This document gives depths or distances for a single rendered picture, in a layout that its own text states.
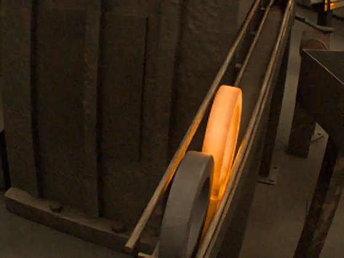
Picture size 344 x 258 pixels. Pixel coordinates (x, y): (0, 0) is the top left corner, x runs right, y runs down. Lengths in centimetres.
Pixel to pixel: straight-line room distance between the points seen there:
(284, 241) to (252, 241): 11
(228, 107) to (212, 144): 6
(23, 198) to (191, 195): 114
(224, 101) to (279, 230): 103
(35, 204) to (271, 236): 79
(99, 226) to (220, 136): 89
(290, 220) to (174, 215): 122
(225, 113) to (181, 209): 21
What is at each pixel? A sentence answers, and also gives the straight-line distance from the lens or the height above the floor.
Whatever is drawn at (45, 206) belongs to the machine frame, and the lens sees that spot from 172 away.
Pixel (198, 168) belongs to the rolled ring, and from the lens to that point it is 70.
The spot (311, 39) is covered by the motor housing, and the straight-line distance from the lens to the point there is 199.
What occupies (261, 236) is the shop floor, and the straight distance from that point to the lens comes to 177.
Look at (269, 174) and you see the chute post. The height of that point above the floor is 1.
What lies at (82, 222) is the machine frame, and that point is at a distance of 166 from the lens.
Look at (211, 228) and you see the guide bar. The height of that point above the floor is 62.
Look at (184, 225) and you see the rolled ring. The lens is 67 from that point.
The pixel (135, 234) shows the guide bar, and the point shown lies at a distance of 72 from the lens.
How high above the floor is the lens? 113
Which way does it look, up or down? 30 degrees down
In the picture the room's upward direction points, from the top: 5 degrees clockwise
